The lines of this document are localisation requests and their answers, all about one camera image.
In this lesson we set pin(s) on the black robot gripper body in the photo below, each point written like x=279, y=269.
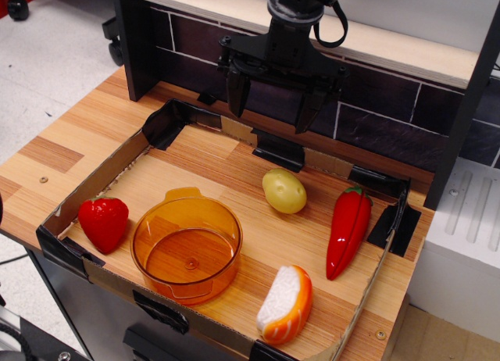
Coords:
x=283, y=57

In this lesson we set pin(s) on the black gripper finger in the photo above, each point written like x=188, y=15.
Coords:
x=310, y=106
x=238, y=87

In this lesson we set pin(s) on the toy salmon sushi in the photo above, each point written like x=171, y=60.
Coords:
x=287, y=306

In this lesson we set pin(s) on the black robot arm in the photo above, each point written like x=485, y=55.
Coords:
x=303, y=13

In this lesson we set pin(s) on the orange transparent plastic pot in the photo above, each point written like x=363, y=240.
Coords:
x=188, y=246

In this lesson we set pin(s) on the taped cardboard fence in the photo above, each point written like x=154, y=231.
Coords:
x=181, y=146

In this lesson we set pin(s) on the yellow toy potato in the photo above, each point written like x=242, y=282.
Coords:
x=284, y=191

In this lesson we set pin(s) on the dark brick backsplash panel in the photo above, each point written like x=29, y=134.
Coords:
x=404, y=120

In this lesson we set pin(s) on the red toy chili pepper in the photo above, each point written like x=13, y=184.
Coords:
x=351, y=217

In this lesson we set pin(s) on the black caster wheel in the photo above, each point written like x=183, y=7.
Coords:
x=111, y=32

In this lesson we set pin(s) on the red toy strawberry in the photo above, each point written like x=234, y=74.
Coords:
x=104, y=221

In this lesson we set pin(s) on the white ribbed plastic sink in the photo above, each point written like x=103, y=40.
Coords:
x=457, y=274

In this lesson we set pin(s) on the black chair caster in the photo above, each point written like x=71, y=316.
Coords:
x=18, y=10

